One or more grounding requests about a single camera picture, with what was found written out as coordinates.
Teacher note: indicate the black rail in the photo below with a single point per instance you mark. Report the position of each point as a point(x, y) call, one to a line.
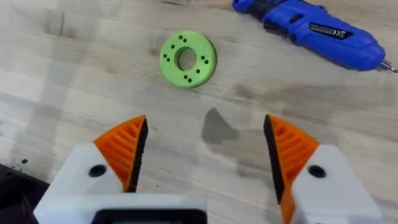
point(17, 199)

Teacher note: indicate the blue electric screwdriver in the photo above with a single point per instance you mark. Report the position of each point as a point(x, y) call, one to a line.
point(314, 31)

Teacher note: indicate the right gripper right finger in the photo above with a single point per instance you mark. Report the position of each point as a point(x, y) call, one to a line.
point(314, 183)

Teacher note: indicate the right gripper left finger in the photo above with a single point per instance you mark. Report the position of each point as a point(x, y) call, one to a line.
point(105, 168)

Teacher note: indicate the green disc with holes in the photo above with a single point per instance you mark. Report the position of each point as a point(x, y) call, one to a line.
point(187, 58)

